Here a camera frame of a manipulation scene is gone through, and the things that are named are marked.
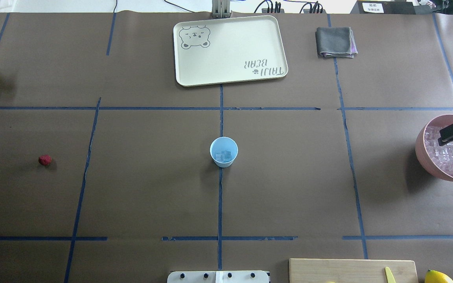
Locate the light blue plastic cup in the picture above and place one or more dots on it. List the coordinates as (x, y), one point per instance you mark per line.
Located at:
(223, 151)

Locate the red strawberry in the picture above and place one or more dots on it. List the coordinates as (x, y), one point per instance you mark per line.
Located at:
(45, 160)

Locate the pink bowl of ice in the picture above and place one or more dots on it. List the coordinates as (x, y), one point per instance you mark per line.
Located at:
(437, 160)

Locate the yellow lemon right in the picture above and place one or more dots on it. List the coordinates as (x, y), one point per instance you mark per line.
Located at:
(434, 276)

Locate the grey folded cloth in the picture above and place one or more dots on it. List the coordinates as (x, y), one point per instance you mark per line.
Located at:
(336, 42)

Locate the yellow knife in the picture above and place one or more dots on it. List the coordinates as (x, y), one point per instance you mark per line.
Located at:
(389, 276)

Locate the wooden cutting board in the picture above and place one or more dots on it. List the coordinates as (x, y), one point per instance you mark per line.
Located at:
(350, 270)

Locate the cream bear tray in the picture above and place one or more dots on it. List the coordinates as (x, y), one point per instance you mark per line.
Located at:
(228, 50)

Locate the white camera pole stand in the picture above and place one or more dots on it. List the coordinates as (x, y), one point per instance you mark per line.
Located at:
(219, 276)

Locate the aluminium frame post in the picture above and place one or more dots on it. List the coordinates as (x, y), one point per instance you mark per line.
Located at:
(221, 9)

